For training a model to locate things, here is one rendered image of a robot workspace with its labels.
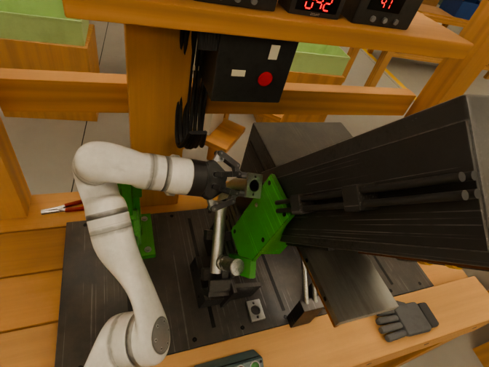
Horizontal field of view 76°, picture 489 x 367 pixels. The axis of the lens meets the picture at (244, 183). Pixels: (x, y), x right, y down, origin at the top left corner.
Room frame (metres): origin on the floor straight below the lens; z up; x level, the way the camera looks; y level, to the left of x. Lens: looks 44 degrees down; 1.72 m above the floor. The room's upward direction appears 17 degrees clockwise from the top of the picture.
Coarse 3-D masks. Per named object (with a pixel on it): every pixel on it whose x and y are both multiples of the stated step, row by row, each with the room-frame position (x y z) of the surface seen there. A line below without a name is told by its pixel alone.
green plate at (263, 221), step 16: (272, 176) 0.51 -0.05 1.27; (272, 192) 0.48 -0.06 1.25; (256, 208) 0.48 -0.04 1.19; (272, 208) 0.45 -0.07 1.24; (240, 224) 0.48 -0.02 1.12; (256, 224) 0.45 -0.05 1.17; (272, 224) 0.43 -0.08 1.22; (240, 240) 0.45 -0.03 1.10; (256, 240) 0.42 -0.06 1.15; (272, 240) 0.41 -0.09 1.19; (256, 256) 0.40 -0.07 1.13
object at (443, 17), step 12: (444, 0) 6.13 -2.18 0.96; (456, 0) 5.91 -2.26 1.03; (468, 0) 6.30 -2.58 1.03; (432, 12) 5.58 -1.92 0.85; (444, 12) 5.86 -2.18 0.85; (456, 12) 5.78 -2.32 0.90; (468, 12) 5.85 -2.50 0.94; (444, 24) 6.26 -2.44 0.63; (456, 24) 5.69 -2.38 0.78; (420, 60) 5.59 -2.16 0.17; (432, 60) 5.69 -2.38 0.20
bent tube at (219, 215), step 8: (248, 176) 0.50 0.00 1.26; (256, 176) 0.52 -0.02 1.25; (232, 184) 0.53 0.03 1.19; (240, 184) 0.51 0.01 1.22; (248, 184) 0.49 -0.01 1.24; (256, 184) 0.52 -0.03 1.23; (248, 192) 0.48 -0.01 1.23; (256, 192) 0.49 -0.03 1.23; (224, 208) 0.52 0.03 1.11; (216, 216) 0.51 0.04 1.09; (224, 216) 0.51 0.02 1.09; (216, 224) 0.49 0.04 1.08; (224, 224) 0.50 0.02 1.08; (216, 232) 0.48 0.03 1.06; (224, 232) 0.49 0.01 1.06; (216, 240) 0.46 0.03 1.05; (216, 248) 0.45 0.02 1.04; (216, 256) 0.43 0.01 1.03; (216, 272) 0.40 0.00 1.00
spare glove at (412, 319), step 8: (400, 304) 0.53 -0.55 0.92; (408, 304) 0.53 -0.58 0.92; (416, 304) 0.54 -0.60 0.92; (424, 304) 0.55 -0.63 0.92; (384, 312) 0.48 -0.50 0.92; (392, 312) 0.49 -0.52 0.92; (400, 312) 0.50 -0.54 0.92; (408, 312) 0.51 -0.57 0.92; (416, 312) 0.51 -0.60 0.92; (424, 312) 0.52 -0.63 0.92; (376, 320) 0.46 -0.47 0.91; (384, 320) 0.46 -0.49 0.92; (392, 320) 0.47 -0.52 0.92; (400, 320) 0.48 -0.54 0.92; (408, 320) 0.48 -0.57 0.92; (416, 320) 0.49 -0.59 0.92; (424, 320) 0.50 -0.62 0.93; (432, 320) 0.50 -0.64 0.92; (384, 328) 0.44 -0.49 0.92; (392, 328) 0.44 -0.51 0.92; (400, 328) 0.45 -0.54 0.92; (408, 328) 0.46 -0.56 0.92; (416, 328) 0.46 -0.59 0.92; (424, 328) 0.47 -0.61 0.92; (392, 336) 0.42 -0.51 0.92; (400, 336) 0.43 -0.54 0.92
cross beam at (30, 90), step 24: (0, 72) 0.57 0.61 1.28; (24, 72) 0.60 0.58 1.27; (48, 72) 0.63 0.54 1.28; (72, 72) 0.66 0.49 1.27; (0, 96) 0.55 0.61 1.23; (24, 96) 0.57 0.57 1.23; (48, 96) 0.60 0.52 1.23; (72, 96) 0.62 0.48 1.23; (96, 96) 0.65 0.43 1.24; (120, 96) 0.68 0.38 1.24; (288, 96) 0.92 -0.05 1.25; (312, 96) 0.96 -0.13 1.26; (336, 96) 1.01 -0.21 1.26; (360, 96) 1.06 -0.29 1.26; (384, 96) 1.11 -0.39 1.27; (408, 96) 1.16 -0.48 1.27
